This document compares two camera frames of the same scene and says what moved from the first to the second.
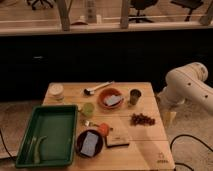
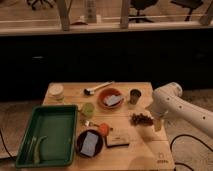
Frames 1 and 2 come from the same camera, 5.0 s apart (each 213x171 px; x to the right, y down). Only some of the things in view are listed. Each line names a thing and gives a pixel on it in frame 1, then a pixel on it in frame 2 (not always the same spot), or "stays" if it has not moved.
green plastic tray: [59, 124] stays
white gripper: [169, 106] -> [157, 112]
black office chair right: [189, 4] stays
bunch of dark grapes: [139, 119] stays
